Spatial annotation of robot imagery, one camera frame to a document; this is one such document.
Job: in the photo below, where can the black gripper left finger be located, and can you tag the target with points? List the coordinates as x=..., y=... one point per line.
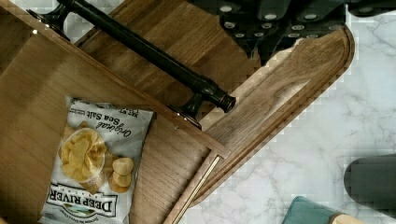
x=254, y=25

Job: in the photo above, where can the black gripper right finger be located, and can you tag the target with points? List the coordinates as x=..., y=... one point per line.
x=316, y=18

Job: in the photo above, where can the wooden drawer with black handle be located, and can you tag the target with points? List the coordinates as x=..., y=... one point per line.
x=38, y=70

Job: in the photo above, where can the wooden cutting board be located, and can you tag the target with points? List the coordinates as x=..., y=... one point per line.
x=272, y=97

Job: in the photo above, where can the dark grey metal cup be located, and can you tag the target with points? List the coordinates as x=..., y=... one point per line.
x=371, y=182

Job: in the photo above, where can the teal canister with wooden lid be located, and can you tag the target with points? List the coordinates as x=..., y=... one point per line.
x=305, y=211

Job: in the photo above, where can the Deep River chips bag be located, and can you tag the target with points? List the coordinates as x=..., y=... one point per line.
x=96, y=166

